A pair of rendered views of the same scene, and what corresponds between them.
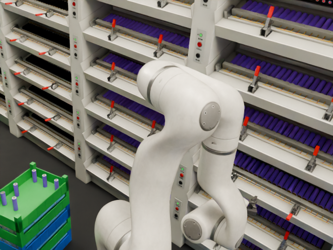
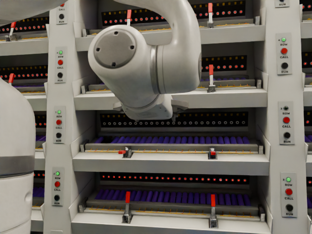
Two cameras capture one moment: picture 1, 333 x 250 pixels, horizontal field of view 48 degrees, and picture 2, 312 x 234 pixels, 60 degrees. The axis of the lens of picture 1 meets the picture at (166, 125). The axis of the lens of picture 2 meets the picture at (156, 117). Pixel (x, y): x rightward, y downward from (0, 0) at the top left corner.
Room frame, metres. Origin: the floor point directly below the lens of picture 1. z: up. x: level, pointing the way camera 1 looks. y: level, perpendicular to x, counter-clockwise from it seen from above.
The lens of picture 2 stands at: (0.38, 0.01, 0.59)
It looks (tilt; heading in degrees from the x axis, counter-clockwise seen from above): 4 degrees up; 334
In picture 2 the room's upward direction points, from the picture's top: straight up
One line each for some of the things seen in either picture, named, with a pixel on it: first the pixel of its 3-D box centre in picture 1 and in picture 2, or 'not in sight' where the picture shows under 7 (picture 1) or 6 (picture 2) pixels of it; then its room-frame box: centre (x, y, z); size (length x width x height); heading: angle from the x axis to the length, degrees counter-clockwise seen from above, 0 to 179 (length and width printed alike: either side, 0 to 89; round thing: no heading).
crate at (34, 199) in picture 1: (26, 194); not in sight; (1.17, 0.56, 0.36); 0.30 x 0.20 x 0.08; 158
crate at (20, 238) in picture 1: (28, 208); not in sight; (1.17, 0.56, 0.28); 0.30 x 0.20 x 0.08; 158
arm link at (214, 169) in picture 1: (222, 195); (149, 1); (0.77, -0.17, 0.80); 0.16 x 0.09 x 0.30; 54
